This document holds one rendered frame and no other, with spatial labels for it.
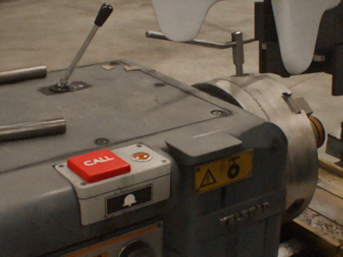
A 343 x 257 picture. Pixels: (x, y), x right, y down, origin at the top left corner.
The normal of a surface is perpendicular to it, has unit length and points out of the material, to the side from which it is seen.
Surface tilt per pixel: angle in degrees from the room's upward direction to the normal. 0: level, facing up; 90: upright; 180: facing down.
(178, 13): 87
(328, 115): 0
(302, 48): 83
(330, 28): 82
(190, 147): 0
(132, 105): 0
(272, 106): 34
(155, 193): 90
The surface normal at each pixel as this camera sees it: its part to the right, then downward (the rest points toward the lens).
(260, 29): -0.93, 0.13
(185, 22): -0.19, 0.32
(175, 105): 0.01, -0.93
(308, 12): 0.81, 0.12
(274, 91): 0.23, -0.73
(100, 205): 0.58, 0.32
